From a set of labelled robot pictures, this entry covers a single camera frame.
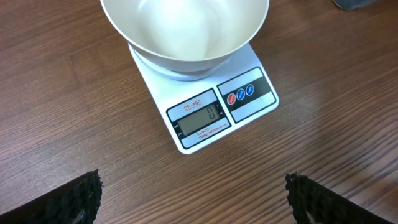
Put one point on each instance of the white bowl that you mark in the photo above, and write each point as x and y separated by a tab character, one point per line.
186	35

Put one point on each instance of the clear plastic container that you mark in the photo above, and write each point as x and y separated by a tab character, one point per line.
349	5

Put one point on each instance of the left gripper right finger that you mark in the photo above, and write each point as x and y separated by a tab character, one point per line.
314	203

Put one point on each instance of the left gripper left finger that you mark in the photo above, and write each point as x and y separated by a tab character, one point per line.
77	201

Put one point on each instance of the white digital kitchen scale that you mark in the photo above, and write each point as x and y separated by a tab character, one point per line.
200	112

